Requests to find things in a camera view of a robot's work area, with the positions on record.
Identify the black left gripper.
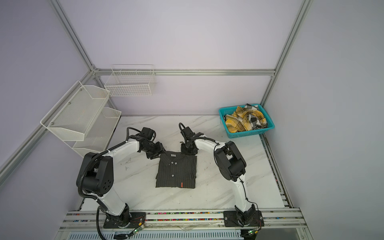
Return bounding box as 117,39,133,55
142,141,167,160

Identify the dark grey pinstriped shirt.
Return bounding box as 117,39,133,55
156,152,197,189

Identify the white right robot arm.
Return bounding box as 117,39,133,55
181,133,264,229

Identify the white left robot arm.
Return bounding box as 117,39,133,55
76,136,165,228

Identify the teal plastic basket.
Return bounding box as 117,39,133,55
219,104,275,139

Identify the yellow plaid shirt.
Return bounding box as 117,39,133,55
224,104,268,134

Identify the white mesh two-tier shelf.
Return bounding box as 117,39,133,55
40,81,121,157

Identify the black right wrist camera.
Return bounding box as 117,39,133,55
181,127,195,142

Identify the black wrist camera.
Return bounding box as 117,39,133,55
181,127,195,142
140,127,157,141

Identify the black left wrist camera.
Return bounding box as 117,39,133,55
140,127,157,141

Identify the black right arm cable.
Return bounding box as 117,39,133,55
178,122,262,235

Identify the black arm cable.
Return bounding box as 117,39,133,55
178,122,262,235
77,126,143,240

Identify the white wire wall basket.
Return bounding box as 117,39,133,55
104,65,156,97

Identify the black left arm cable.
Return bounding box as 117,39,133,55
77,126,143,240

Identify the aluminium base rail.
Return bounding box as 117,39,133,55
55,208,313,240

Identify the aluminium frame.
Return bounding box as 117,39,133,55
1,1,313,189

